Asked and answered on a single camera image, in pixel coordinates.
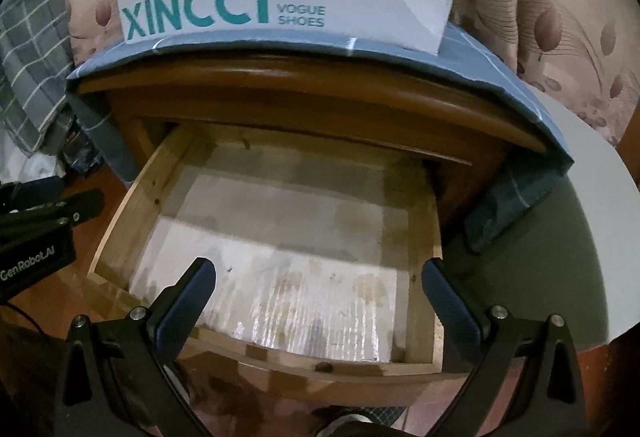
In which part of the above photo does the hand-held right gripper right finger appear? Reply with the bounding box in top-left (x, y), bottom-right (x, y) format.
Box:
top-left (421, 258), bottom-right (586, 437)

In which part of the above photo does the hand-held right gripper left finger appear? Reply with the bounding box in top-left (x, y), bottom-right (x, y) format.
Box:
top-left (50, 257), bottom-right (217, 437)

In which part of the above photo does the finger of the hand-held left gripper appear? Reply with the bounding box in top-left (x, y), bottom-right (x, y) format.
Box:
top-left (20, 189), bottom-right (106, 229)

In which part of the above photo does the wooden drawer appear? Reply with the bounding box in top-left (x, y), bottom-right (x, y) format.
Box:
top-left (87, 119), bottom-right (481, 405)

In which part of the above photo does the white drawer liner paper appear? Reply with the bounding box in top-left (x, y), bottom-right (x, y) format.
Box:
top-left (129, 174), bottom-right (401, 363)

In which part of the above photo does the blue printed packet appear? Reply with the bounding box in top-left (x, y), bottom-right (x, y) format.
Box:
top-left (60, 132), bottom-right (106, 175)

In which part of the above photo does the white plastic bag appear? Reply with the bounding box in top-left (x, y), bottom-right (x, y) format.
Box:
top-left (0, 149), bottom-right (66, 185)

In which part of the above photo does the white round table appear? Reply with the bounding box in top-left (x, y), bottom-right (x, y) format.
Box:
top-left (440, 92), bottom-right (640, 353)

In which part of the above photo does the grey plaid cloth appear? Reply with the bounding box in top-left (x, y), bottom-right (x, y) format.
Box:
top-left (0, 0), bottom-right (76, 152)

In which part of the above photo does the wooden nightstand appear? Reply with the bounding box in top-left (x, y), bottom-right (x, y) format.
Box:
top-left (75, 54), bottom-right (548, 243)

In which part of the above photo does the blue checked cloth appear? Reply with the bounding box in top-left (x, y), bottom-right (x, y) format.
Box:
top-left (66, 24), bottom-right (576, 253)

